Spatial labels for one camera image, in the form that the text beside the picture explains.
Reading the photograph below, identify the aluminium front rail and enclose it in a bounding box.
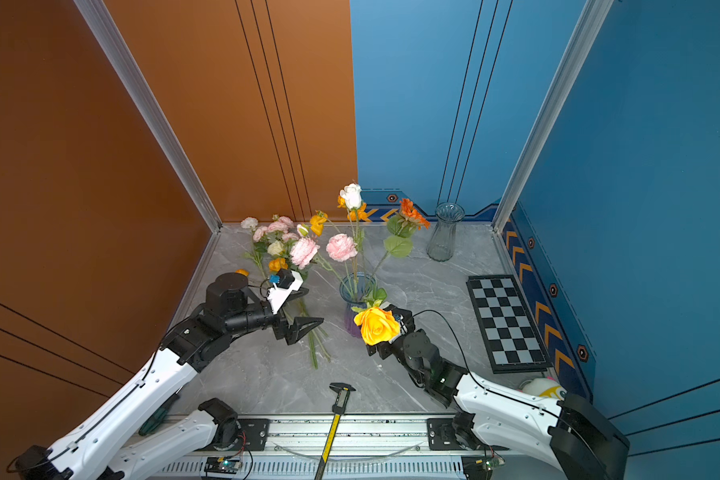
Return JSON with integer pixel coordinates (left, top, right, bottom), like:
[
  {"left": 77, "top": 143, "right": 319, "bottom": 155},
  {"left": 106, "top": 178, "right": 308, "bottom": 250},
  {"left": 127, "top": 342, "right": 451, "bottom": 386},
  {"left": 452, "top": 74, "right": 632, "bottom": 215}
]
[{"left": 83, "top": 412, "right": 610, "bottom": 480}]

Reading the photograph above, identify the left green circuit board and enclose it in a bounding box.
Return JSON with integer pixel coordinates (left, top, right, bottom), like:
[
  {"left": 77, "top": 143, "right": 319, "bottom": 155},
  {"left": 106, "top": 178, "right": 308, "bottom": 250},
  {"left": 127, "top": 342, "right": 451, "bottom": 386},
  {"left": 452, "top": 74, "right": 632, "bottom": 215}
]
[{"left": 203, "top": 457, "right": 245, "bottom": 478}]

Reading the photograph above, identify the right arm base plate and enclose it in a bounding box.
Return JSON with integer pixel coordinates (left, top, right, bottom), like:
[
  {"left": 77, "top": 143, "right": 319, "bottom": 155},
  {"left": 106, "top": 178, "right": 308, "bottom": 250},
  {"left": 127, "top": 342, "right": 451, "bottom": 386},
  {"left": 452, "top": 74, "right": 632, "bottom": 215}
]
[{"left": 426, "top": 417, "right": 508, "bottom": 453}]

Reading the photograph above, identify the green circuit board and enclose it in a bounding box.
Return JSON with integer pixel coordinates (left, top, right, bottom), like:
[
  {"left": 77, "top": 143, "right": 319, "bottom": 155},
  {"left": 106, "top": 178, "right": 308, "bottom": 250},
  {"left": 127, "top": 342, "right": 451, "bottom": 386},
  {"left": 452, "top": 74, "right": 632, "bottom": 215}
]
[
  {"left": 203, "top": 457, "right": 245, "bottom": 478},
  {"left": 461, "top": 456, "right": 505, "bottom": 480}
]

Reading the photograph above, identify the left aluminium corner post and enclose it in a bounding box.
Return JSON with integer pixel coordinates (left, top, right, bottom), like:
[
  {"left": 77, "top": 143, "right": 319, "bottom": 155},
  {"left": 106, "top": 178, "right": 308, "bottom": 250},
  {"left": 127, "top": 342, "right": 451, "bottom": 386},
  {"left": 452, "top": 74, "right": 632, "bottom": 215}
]
[{"left": 74, "top": 0, "right": 223, "bottom": 234}]

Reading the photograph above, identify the orange gerbera flower stem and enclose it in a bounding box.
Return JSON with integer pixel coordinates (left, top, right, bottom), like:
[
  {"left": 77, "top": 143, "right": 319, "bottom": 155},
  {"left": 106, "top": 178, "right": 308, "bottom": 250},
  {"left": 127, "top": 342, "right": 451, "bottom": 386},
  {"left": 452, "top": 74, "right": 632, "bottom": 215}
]
[{"left": 371, "top": 198, "right": 430, "bottom": 276}]

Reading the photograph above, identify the mixed flower bunch on table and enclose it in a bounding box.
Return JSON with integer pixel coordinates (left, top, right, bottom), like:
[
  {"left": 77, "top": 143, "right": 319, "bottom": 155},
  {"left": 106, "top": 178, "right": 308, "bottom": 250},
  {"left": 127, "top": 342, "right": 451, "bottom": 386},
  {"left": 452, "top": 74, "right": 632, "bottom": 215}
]
[{"left": 240, "top": 215, "right": 331, "bottom": 370}]

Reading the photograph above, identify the right aluminium corner post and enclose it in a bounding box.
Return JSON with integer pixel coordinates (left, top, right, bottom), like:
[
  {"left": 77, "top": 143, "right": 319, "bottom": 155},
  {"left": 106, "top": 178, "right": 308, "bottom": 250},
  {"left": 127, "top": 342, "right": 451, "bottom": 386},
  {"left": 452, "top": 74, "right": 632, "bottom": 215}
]
[{"left": 492, "top": 0, "right": 614, "bottom": 234}]

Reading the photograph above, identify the blue purple glass vase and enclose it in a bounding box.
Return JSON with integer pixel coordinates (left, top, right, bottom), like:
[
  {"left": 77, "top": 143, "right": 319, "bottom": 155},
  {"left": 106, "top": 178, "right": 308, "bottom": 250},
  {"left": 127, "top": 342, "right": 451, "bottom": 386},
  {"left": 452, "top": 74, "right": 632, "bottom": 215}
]
[{"left": 339, "top": 272, "right": 377, "bottom": 338}]

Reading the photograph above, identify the yellow black caliper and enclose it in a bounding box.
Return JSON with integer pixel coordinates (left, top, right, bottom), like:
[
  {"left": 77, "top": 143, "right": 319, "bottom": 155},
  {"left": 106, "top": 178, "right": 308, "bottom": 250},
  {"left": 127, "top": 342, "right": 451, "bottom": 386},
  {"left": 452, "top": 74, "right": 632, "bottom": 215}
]
[{"left": 314, "top": 382, "right": 355, "bottom": 480}]

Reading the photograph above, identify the white rose flower stem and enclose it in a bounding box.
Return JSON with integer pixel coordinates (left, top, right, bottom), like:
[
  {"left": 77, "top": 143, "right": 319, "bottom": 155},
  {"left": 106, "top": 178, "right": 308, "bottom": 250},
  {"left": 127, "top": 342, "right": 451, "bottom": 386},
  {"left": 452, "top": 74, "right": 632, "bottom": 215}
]
[{"left": 339, "top": 183, "right": 367, "bottom": 275}]

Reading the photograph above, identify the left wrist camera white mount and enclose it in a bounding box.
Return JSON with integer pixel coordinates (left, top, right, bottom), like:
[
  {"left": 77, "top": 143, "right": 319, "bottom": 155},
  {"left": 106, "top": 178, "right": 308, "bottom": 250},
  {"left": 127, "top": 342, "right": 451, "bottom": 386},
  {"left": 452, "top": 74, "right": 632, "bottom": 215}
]
[{"left": 267, "top": 269, "right": 303, "bottom": 313}]

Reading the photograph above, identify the yellow rose flower stem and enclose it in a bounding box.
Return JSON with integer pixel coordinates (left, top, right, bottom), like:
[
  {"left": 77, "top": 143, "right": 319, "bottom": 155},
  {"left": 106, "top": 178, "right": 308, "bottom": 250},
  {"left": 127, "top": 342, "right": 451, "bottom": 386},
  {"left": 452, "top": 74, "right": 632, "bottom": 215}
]
[{"left": 352, "top": 288, "right": 401, "bottom": 346}]

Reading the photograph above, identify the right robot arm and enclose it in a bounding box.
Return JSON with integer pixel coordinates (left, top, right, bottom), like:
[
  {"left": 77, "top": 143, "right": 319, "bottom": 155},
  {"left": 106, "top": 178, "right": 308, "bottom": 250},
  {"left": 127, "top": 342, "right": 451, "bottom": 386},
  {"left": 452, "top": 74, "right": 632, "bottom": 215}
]
[{"left": 354, "top": 306, "right": 630, "bottom": 479}]

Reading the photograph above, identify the yellow poppy flower stem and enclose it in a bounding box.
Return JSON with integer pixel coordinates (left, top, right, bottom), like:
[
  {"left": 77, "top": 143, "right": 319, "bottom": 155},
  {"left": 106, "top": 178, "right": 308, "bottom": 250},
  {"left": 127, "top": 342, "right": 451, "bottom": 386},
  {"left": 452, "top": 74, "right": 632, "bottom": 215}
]
[{"left": 307, "top": 184, "right": 368, "bottom": 298}]

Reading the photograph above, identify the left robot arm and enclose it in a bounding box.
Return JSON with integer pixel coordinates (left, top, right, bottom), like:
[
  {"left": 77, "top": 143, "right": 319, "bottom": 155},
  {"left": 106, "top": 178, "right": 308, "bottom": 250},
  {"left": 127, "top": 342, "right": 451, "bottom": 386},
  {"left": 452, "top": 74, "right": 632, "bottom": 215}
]
[{"left": 6, "top": 269, "right": 323, "bottom": 479}]

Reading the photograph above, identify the green handled screwdriver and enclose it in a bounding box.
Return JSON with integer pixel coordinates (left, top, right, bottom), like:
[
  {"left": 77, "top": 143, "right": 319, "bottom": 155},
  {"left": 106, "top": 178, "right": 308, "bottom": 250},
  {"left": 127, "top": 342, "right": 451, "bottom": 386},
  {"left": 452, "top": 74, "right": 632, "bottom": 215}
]
[{"left": 138, "top": 392, "right": 180, "bottom": 437}]

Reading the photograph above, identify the right green circuit board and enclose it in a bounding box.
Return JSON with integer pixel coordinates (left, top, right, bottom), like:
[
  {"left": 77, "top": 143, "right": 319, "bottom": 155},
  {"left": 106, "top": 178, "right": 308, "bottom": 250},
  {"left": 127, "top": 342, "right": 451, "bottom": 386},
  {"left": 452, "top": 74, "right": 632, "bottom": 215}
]
[{"left": 461, "top": 456, "right": 505, "bottom": 480}]

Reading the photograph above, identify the aluminium corner post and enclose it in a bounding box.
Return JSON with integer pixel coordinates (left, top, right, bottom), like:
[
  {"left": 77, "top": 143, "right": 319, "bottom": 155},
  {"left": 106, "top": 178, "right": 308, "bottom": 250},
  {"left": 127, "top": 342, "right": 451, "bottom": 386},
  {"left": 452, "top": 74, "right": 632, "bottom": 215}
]
[
  {"left": 492, "top": 0, "right": 614, "bottom": 234},
  {"left": 74, "top": 0, "right": 223, "bottom": 234}
]

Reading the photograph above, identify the black white checkerboard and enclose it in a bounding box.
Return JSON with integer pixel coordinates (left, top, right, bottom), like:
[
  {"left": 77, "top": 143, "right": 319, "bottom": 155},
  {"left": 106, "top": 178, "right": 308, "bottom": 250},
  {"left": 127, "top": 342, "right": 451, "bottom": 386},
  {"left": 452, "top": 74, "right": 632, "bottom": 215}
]
[{"left": 466, "top": 274, "right": 551, "bottom": 374}]

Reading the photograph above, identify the clear grey glass vase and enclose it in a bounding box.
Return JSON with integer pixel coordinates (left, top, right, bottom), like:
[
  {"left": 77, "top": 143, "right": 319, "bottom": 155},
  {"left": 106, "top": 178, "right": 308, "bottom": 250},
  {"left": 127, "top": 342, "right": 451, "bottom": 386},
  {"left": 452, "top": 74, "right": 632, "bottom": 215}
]
[{"left": 426, "top": 202, "right": 465, "bottom": 262}]

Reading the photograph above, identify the pink peony flower stem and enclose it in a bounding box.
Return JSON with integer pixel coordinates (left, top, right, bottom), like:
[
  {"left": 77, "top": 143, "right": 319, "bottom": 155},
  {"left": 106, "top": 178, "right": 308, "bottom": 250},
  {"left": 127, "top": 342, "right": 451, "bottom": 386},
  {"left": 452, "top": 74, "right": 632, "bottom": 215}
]
[{"left": 288, "top": 224, "right": 360, "bottom": 299}]

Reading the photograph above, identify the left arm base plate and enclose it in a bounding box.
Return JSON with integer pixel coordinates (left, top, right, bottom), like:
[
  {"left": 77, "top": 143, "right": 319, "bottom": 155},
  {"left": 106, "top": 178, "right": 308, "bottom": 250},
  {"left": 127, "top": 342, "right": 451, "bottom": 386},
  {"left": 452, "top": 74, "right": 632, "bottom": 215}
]
[{"left": 206, "top": 418, "right": 270, "bottom": 452}]

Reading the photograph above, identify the pink green plush toy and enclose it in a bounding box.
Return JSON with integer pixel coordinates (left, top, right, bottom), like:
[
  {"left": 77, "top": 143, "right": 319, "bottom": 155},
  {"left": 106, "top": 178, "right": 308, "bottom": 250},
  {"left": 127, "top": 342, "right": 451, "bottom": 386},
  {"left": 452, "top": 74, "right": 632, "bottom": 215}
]
[{"left": 520, "top": 377, "right": 567, "bottom": 400}]

